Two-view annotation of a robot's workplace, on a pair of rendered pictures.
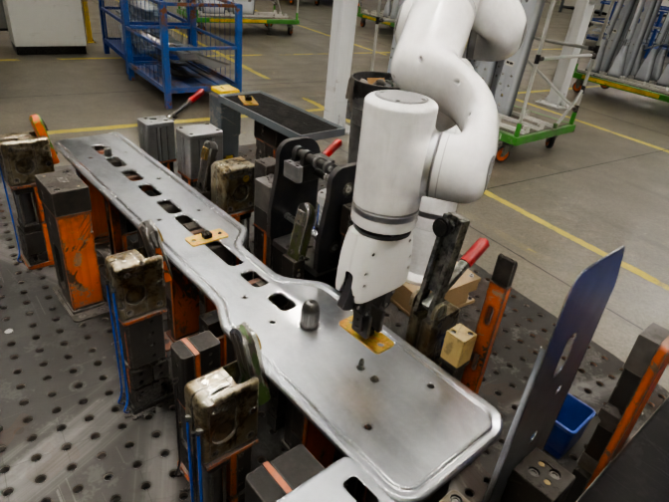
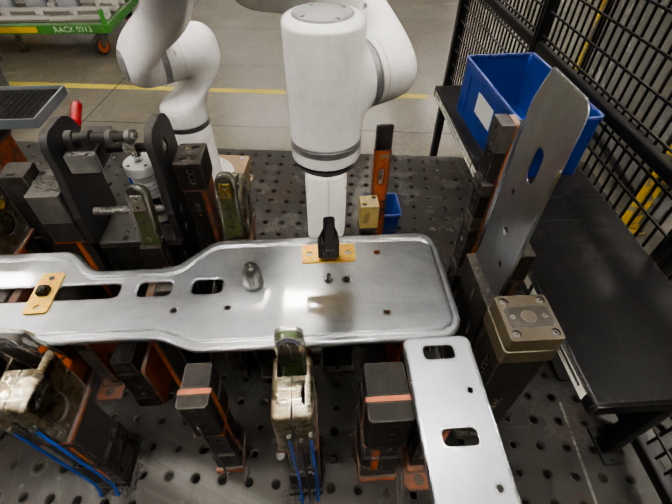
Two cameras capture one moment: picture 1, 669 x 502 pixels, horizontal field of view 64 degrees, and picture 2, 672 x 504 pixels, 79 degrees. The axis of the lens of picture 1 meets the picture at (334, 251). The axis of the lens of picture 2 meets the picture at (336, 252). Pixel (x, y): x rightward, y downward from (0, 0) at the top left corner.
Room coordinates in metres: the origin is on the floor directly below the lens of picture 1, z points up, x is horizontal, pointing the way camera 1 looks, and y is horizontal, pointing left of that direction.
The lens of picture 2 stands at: (0.31, 0.27, 1.54)
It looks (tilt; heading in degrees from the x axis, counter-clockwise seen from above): 47 degrees down; 310
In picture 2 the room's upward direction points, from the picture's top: straight up
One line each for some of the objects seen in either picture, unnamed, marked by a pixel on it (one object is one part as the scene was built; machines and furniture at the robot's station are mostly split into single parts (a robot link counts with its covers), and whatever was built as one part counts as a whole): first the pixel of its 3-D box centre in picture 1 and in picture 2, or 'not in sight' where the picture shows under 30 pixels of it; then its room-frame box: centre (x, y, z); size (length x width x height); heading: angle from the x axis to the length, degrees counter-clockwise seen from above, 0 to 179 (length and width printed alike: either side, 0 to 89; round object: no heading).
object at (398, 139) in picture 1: (397, 151); (328, 77); (0.61, -0.06, 1.34); 0.09 x 0.08 x 0.13; 75
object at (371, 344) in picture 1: (366, 331); (328, 251); (0.61, -0.06, 1.07); 0.08 x 0.04 x 0.01; 44
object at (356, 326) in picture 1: (356, 318); (328, 247); (0.59, -0.04, 1.11); 0.03 x 0.03 x 0.07; 44
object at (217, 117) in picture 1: (225, 166); not in sight; (1.53, 0.36, 0.92); 0.08 x 0.08 x 0.44; 44
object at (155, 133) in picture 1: (160, 177); not in sight; (1.49, 0.55, 0.88); 0.11 x 0.10 x 0.36; 134
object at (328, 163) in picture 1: (313, 255); (149, 229); (1.01, 0.05, 0.94); 0.18 x 0.13 x 0.49; 44
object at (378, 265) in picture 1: (377, 254); (326, 185); (0.61, -0.06, 1.20); 0.10 x 0.07 x 0.11; 134
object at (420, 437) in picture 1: (198, 236); (32, 299); (0.95, 0.28, 1.00); 1.38 x 0.22 x 0.02; 44
